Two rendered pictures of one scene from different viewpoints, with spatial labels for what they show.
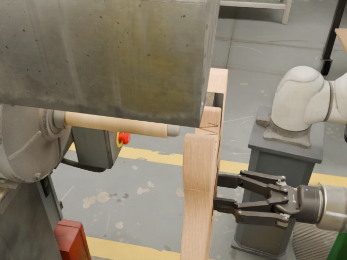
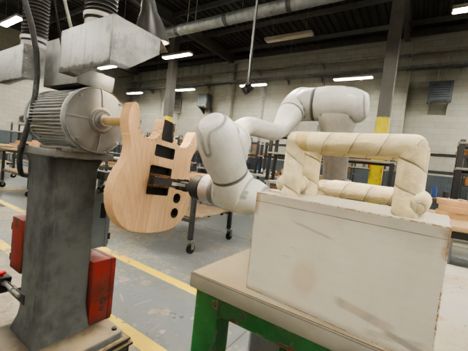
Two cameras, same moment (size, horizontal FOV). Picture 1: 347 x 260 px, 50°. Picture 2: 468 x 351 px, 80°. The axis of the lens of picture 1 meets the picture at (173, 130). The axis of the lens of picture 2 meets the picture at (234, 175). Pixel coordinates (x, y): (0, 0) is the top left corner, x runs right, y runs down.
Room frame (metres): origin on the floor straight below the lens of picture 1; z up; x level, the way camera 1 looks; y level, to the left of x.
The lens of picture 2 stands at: (-0.28, -0.68, 1.15)
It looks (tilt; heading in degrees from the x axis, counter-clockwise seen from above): 3 degrees down; 22
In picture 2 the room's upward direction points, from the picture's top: 6 degrees clockwise
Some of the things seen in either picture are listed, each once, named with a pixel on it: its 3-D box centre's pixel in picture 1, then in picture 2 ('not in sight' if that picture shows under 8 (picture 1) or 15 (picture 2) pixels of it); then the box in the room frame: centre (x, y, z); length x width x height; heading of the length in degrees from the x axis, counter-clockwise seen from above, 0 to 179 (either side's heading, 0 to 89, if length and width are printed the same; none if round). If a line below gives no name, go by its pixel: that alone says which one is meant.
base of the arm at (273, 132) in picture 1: (284, 124); not in sight; (1.16, -0.45, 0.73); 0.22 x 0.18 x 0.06; 71
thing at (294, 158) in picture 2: not in sight; (292, 168); (0.20, -0.60, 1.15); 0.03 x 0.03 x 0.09
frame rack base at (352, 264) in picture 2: not in sight; (341, 253); (0.22, -0.69, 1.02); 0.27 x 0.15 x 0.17; 76
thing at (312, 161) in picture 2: not in sight; (310, 170); (0.27, -0.62, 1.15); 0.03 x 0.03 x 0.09
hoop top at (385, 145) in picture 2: not in sight; (347, 143); (0.17, -0.68, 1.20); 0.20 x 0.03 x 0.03; 75
